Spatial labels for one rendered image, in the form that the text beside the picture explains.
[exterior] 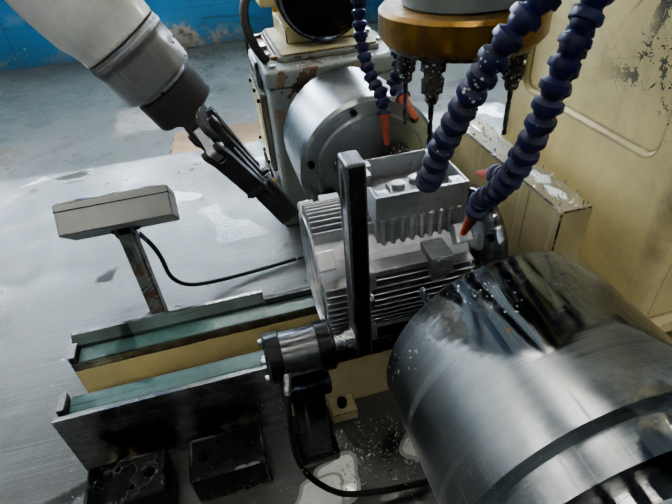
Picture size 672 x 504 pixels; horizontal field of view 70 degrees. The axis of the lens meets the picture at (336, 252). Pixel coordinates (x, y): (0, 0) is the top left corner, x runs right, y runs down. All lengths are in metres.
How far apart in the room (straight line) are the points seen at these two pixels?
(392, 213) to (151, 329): 0.42
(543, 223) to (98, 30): 0.50
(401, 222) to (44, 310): 0.78
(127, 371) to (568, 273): 0.63
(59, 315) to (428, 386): 0.83
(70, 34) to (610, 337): 0.53
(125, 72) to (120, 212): 0.31
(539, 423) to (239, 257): 0.82
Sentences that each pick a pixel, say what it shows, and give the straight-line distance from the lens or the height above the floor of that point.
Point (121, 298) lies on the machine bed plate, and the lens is 1.08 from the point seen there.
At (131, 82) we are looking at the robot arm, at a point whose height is 1.30.
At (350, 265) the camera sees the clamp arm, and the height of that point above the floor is 1.14.
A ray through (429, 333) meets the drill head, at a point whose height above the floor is 1.12.
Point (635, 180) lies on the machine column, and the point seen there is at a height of 1.14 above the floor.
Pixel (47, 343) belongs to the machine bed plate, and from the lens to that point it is 1.06.
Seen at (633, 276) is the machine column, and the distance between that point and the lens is 0.71.
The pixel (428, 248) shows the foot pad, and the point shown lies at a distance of 0.61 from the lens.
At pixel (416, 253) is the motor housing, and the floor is 1.06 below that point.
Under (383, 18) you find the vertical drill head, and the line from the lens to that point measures 0.55.
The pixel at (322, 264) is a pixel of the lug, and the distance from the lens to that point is 0.58.
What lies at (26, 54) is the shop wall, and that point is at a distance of 6.52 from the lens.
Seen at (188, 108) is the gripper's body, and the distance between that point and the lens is 0.57.
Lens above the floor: 1.45
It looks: 38 degrees down
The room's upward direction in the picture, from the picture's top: 5 degrees counter-clockwise
